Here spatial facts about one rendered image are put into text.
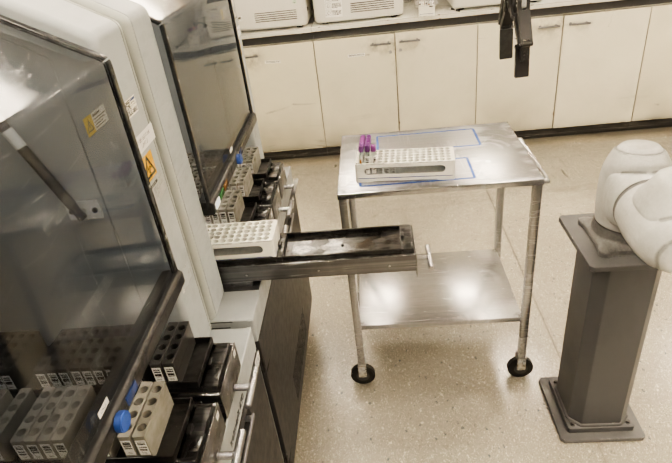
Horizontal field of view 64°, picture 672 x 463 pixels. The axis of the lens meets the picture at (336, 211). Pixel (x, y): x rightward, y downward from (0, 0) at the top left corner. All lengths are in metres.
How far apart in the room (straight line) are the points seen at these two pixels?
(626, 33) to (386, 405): 2.76
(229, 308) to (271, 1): 2.46
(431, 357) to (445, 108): 1.97
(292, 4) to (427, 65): 0.93
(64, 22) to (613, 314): 1.47
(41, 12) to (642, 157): 1.27
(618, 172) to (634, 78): 2.55
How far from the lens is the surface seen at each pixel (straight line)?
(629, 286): 1.64
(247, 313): 1.33
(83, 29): 0.94
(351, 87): 3.59
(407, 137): 1.92
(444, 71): 3.61
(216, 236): 1.40
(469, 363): 2.17
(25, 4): 0.97
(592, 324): 1.71
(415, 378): 2.11
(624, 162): 1.47
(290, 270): 1.35
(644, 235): 1.32
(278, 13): 3.53
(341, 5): 3.49
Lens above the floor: 1.57
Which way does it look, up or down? 30 degrees down
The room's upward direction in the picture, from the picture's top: 7 degrees counter-clockwise
